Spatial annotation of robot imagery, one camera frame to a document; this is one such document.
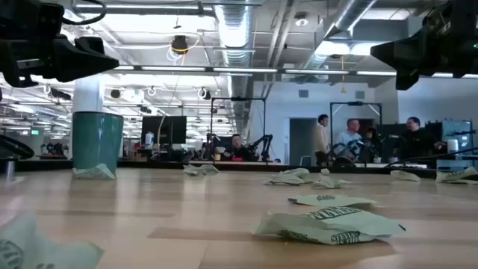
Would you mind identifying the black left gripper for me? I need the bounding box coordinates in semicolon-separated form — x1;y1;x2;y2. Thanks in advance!
0;0;120;89

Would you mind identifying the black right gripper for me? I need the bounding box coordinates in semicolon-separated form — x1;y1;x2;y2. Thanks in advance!
370;0;478;90

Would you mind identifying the teal cup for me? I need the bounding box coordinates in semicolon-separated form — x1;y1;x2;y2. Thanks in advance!
72;111;125;171

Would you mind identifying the person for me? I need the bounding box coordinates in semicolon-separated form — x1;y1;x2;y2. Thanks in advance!
314;114;332;166
221;133;252;162
394;116;448;161
333;118;364;158

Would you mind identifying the blue cabinet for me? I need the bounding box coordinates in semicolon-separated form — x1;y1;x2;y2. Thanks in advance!
441;119;474;150

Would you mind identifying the black ceiling device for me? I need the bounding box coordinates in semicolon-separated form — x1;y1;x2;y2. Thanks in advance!
170;34;190;55

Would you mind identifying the black monitor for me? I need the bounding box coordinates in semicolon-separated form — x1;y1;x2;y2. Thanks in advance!
141;115;187;145

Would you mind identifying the grey door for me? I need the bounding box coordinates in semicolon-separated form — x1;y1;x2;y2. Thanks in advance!
289;117;317;167

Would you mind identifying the linear ceiling light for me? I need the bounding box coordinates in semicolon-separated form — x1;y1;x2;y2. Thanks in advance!
111;65;478;78

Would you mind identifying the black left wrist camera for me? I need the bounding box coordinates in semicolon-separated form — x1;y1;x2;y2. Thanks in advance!
74;36;106;54

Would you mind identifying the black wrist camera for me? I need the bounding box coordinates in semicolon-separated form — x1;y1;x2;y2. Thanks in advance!
74;36;106;54
423;6;451;37

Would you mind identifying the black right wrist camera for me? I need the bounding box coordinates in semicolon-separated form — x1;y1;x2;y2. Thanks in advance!
423;6;451;37

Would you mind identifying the silver ventilation duct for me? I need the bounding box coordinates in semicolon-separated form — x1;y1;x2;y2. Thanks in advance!
214;0;255;143
298;0;378;72

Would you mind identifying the yellow hanging cord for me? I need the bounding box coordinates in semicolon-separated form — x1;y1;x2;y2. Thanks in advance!
339;55;347;94

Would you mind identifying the black station frame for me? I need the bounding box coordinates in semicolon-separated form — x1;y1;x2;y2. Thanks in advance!
211;96;267;164
330;101;382;165

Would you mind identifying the black curved cable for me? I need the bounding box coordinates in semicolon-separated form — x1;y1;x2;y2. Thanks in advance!
0;133;36;160

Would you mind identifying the black supply cable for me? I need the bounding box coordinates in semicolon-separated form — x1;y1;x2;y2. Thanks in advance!
384;147;478;168

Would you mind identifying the silver post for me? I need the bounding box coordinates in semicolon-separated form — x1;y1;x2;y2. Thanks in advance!
4;158;16;182

